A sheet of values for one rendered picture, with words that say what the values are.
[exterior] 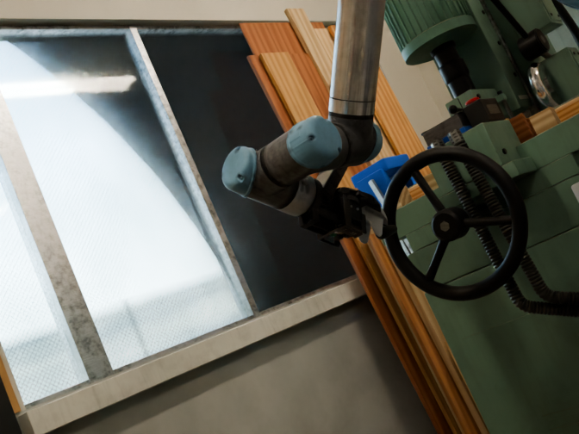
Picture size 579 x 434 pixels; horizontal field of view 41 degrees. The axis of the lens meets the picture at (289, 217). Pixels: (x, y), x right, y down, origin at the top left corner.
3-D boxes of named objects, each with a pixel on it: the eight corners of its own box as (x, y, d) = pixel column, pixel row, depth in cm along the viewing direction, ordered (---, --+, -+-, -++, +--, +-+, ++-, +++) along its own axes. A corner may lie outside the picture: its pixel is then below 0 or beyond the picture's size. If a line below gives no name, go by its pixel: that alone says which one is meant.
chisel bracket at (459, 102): (460, 138, 169) (444, 104, 170) (486, 134, 180) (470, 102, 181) (488, 122, 165) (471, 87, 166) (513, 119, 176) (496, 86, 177)
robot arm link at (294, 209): (269, 178, 132) (301, 158, 127) (289, 186, 135) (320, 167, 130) (270, 216, 129) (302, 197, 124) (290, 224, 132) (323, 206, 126)
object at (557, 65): (554, 113, 176) (531, 67, 178) (564, 111, 181) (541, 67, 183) (593, 92, 170) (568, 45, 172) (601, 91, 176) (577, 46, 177)
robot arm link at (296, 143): (344, 108, 121) (297, 139, 128) (300, 113, 112) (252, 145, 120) (364, 153, 120) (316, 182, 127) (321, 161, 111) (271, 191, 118)
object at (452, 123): (429, 152, 152) (417, 128, 153) (452, 148, 161) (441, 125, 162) (484, 121, 144) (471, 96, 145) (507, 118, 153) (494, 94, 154)
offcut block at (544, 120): (537, 135, 148) (528, 117, 149) (541, 135, 151) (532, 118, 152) (558, 124, 146) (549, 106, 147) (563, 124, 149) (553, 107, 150)
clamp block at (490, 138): (440, 197, 151) (420, 156, 152) (469, 189, 162) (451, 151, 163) (505, 164, 142) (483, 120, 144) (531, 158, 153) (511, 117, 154)
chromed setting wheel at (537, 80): (543, 114, 169) (517, 65, 171) (561, 113, 179) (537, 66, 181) (555, 108, 168) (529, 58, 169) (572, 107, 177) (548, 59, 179)
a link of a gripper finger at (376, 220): (388, 246, 142) (353, 232, 136) (385, 219, 145) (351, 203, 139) (401, 240, 140) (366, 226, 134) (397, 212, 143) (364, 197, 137)
